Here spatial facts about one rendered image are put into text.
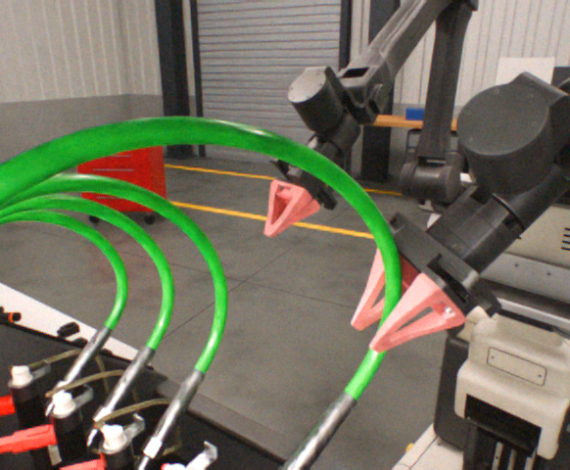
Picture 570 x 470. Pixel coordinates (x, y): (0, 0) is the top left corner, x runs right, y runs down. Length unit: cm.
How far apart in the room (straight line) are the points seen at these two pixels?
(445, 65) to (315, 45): 602
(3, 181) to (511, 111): 30
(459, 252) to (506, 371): 82
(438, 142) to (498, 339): 46
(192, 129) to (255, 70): 724
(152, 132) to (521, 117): 23
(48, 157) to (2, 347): 46
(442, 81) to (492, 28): 548
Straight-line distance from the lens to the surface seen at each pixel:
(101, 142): 22
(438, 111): 100
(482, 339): 116
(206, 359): 53
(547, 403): 116
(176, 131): 24
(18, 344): 67
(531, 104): 35
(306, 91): 63
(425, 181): 97
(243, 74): 760
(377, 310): 43
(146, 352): 58
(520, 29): 646
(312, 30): 704
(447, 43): 104
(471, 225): 39
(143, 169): 456
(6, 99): 787
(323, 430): 41
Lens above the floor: 146
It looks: 21 degrees down
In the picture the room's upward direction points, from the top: straight up
